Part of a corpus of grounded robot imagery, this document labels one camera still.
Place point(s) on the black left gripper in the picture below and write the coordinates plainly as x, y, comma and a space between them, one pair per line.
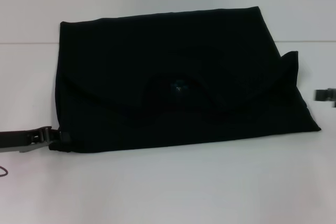
21, 141

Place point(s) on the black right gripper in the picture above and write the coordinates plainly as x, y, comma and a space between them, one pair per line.
332, 95

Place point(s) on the black shirt with white print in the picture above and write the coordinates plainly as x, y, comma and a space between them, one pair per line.
170, 64

